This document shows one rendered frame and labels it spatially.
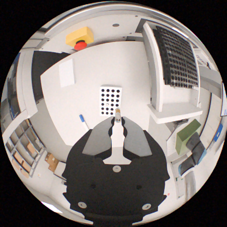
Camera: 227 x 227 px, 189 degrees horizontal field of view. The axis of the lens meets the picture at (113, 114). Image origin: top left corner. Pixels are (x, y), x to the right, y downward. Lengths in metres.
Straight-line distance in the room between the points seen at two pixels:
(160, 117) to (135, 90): 0.17
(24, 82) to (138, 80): 0.69
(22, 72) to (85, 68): 0.50
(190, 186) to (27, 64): 1.24
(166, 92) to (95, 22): 0.34
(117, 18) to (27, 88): 0.60
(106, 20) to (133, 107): 0.37
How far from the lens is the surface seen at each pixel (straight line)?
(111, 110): 0.33
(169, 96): 0.33
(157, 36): 0.31
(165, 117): 0.23
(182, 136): 0.61
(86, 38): 0.26
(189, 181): 0.58
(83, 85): 0.36
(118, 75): 0.33
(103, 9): 0.22
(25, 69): 0.67
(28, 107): 0.60
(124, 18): 0.26
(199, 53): 0.48
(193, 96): 0.43
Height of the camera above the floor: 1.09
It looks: 62 degrees down
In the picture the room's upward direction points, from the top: 174 degrees counter-clockwise
